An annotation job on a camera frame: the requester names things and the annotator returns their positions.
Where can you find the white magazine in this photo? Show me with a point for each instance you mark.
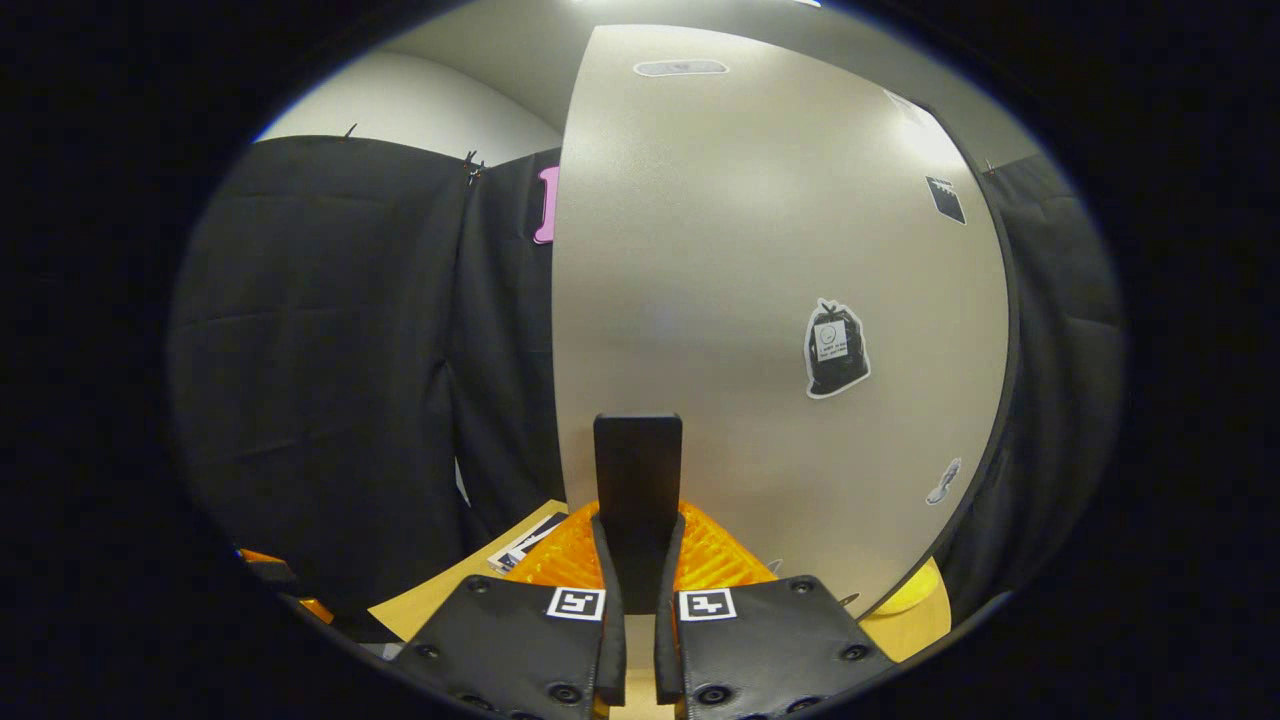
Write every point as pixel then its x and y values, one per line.
pixel 525 545

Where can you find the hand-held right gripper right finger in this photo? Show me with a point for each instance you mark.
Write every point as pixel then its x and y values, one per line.
pixel 668 650

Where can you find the black backdrop cloth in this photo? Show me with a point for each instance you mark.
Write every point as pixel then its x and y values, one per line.
pixel 320 350

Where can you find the yellow round object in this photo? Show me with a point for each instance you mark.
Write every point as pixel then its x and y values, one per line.
pixel 915 595

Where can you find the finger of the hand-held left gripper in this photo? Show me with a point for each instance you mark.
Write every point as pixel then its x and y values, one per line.
pixel 280 575

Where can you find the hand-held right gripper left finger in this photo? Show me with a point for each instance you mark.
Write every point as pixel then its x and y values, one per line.
pixel 612 640

